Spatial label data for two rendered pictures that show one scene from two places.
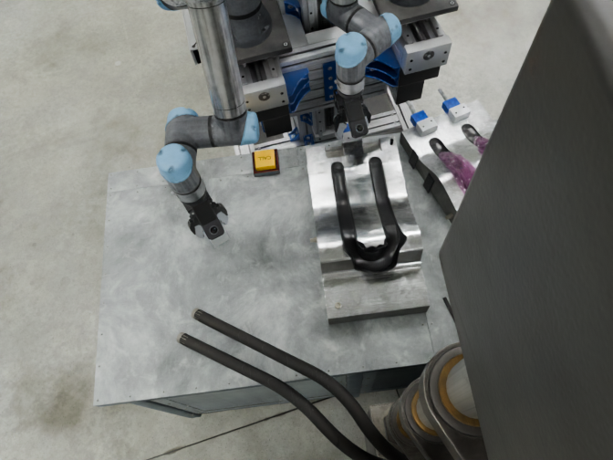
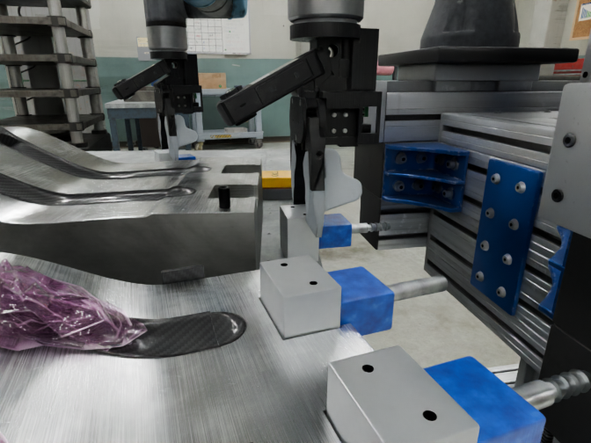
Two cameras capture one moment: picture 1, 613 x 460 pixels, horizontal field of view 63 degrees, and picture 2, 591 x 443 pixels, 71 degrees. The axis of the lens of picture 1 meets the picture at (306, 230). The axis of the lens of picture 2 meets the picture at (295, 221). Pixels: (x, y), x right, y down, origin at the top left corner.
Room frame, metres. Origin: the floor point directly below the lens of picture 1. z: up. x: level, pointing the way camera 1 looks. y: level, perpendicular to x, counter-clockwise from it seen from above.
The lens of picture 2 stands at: (0.80, -0.63, 1.00)
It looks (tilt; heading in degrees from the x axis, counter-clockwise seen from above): 19 degrees down; 84
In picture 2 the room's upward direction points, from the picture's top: straight up
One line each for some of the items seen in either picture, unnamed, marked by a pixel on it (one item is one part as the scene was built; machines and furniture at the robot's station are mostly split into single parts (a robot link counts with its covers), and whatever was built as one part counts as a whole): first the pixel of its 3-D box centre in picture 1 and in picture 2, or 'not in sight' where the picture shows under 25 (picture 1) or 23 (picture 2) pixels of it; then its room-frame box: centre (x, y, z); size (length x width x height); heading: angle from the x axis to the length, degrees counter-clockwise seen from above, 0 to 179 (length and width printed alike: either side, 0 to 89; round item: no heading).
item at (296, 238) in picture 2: (348, 128); (338, 229); (0.90, -0.18, 0.83); 0.13 x 0.05 x 0.05; 6
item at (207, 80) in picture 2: not in sight; (209, 83); (0.25, 5.70, 0.94); 0.41 x 0.33 x 0.29; 15
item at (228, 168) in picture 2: (334, 153); (242, 183); (0.79, -0.12, 0.87); 0.05 x 0.05 x 0.04; 87
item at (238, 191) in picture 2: (371, 149); (235, 208); (0.79, -0.23, 0.87); 0.05 x 0.05 x 0.04; 87
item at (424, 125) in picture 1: (418, 117); (363, 298); (0.88, -0.39, 0.86); 0.13 x 0.05 x 0.05; 14
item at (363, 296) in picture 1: (363, 222); (37, 199); (0.56, -0.16, 0.87); 0.50 x 0.26 x 0.14; 177
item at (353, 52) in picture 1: (351, 57); not in sight; (0.88, -0.19, 1.14); 0.09 x 0.08 x 0.11; 124
